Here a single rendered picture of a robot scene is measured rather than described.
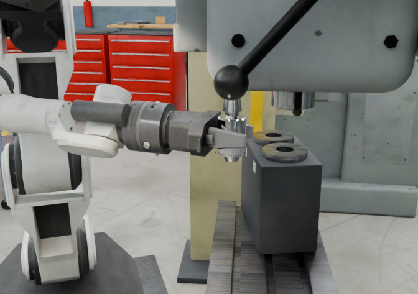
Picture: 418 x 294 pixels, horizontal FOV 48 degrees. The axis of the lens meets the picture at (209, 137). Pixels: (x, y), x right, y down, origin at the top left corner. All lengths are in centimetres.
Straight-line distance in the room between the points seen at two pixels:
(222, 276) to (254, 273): 6
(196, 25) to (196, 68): 178
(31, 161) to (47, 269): 37
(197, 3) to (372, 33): 18
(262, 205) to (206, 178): 151
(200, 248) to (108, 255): 101
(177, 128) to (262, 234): 31
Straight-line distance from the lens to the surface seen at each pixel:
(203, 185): 244
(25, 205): 122
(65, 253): 135
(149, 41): 512
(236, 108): 75
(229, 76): 39
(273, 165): 90
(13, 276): 164
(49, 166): 115
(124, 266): 159
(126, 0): 982
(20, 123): 92
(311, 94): 52
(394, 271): 278
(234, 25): 42
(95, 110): 80
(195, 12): 51
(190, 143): 74
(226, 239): 102
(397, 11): 44
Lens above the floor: 140
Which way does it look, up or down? 17 degrees down
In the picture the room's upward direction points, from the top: straight up
